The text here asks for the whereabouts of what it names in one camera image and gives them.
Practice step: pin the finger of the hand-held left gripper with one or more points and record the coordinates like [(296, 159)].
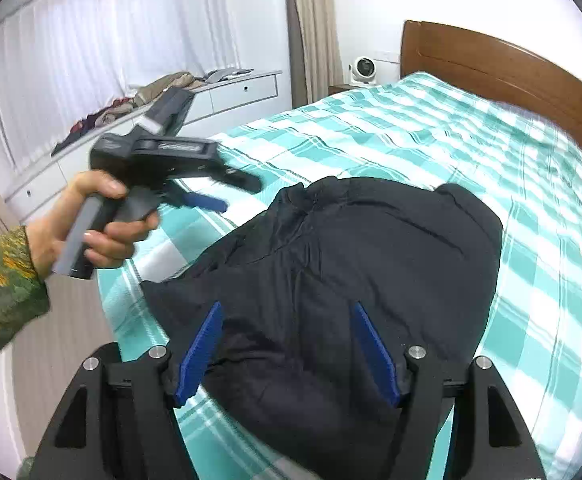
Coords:
[(206, 202), (241, 181)]

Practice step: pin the person's left hand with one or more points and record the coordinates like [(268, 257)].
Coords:
[(53, 235)]

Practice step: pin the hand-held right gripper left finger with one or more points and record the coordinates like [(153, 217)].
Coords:
[(201, 350)]

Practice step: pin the bed with green plaid blanket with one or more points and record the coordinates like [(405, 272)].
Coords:
[(421, 130)]

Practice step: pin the white sheer curtain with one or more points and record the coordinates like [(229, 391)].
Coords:
[(96, 45)]

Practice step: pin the person's camouflage clothing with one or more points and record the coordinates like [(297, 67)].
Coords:
[(25, 470)]

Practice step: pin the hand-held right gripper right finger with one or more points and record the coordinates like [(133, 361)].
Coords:
[(376, 355)]

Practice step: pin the pile of clothes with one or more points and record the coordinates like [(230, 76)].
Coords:
[(116, 110)]

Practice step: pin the white window bench cabinet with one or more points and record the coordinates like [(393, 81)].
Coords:
[(241, 95)]

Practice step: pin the white wall socket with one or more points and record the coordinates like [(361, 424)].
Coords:
[(387, 56)]

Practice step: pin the wooden headboard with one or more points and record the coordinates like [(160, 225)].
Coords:
[(496, 80)]

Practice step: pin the grey folded cloth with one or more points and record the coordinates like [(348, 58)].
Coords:
[(228, 74)]

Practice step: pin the wooden nightstand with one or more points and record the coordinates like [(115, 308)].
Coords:
[(341, 88)]

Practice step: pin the black puffer jacket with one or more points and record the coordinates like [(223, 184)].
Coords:
[(331, 285)]

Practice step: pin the white round fan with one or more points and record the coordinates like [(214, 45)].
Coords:
[(362, 70)]

